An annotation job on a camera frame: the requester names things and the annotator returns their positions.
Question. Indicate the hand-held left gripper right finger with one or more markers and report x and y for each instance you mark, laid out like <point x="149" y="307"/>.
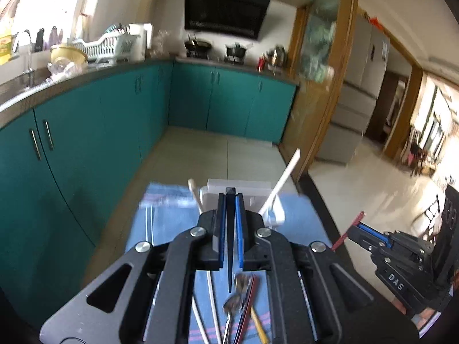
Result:
<point x="238" y="233"/>

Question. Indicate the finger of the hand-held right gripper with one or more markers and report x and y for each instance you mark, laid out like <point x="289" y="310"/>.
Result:
<point x="362" y="242"/>
<point x="374" y="234"/>

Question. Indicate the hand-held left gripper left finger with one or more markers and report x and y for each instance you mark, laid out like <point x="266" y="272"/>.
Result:
<point x="222" y="233"/>

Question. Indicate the white plastic utensil holder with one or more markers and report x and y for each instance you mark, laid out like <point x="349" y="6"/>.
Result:
<point x="251" y="195"/>

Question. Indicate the metal spoon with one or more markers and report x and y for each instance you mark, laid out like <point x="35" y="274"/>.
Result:
<point x="242" y="283"/>
<point x="231" y="306"/>

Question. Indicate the cream chopstick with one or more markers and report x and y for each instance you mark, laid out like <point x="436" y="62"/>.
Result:
<point x="214" y="304"/>
<point x="200" y="324"/>
<point x="193" y="191"/>
<point x="283" y="179"/>

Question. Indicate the red and black chopstick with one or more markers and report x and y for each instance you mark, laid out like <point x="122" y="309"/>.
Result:
<point x="249" y="304"/>

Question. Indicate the yellow chopstick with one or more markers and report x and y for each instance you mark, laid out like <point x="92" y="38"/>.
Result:
<point x="259" y="324"/>

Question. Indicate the blue striped cloth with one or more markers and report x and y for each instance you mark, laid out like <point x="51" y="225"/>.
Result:
<point x="304" y="222"/>

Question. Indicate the silver refrigerator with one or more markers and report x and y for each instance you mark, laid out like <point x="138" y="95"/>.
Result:
<point x="358" y="79"/>

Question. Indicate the teal kitchen base cabinet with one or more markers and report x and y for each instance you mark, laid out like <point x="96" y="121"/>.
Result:
<point x="89" y="132"/>

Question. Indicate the red bottle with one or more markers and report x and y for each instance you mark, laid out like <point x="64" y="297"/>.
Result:
<point x="261" y="63"/>

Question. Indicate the black cooking pot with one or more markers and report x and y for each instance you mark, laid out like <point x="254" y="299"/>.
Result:
<point x="235" y="52"/>

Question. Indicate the wood framed glass door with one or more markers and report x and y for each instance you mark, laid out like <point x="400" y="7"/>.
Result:
<point x="322" y="61"/>

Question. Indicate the steel kettle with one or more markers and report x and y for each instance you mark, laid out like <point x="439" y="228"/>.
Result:
<point x="279" y="55"/>

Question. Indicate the black wok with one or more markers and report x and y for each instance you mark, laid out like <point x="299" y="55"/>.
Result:
<point x="197" y="46"/>

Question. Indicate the clear plastic bag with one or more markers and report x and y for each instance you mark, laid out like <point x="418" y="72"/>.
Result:
<point x="162" y="43"/>

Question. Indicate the white countertop appliance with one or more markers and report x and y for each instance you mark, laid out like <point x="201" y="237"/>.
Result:
<point x="140" y="41"/>

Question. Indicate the white dish rack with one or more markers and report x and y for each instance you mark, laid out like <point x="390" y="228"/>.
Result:
<point x="107" y="44"/>

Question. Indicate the black range hood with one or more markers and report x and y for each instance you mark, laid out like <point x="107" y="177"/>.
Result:
<point x="226" y="10"/>

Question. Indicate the yellow bowl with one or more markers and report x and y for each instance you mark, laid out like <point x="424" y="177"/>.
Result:
<point x="68" y="54"/>

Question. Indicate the chrome faucet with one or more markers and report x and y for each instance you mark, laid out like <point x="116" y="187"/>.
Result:
<point x="27" y="53"/>

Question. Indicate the yellow oil bottle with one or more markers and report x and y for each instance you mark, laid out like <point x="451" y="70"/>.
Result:
<point x="5" y="46"/>

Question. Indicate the kitchen window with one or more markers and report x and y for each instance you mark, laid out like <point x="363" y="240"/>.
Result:
<point x="46" y="3"/>

